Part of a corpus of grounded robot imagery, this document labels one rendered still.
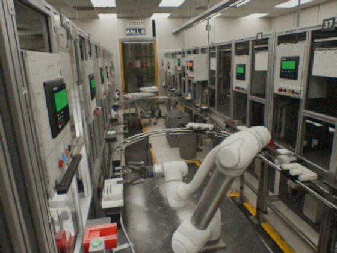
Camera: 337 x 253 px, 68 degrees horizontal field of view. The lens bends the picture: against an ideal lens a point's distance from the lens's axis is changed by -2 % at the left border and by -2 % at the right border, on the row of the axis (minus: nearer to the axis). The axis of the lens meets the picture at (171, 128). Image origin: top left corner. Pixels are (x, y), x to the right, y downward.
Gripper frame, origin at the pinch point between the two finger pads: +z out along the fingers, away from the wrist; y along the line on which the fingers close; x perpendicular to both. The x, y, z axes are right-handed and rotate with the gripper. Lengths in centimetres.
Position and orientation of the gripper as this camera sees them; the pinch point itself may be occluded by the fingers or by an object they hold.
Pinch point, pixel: (120, 174)
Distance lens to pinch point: 158.3
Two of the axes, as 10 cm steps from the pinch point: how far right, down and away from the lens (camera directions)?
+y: -0.3, -9.6, -2.6
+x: 1.8, 2.5, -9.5
